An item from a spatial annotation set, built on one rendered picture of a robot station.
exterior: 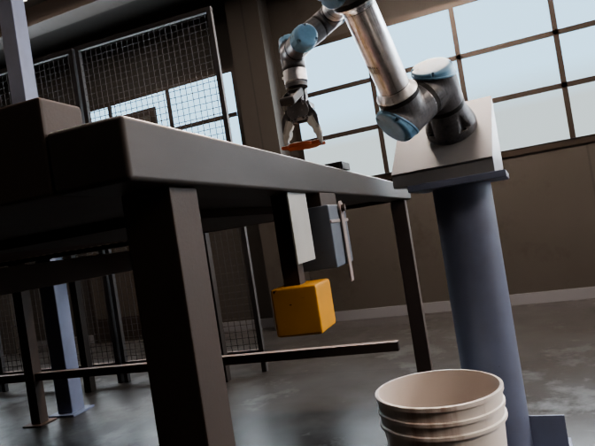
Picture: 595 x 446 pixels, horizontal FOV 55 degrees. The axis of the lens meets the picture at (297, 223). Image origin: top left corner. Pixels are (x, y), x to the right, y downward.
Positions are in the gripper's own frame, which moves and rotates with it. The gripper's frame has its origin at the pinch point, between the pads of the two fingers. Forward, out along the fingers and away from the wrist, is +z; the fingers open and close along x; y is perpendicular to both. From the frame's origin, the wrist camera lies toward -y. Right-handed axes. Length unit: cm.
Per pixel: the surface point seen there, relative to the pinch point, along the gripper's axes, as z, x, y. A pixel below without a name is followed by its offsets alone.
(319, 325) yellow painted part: 45, -22, -81
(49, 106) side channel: 16, -13, -125
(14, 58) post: -95, 179, 76
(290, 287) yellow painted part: 39, -18, -80
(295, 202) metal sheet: 25, -20, -78
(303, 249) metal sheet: 33, -20, -77
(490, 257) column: 42, -49, 3
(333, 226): 30, -23, -65
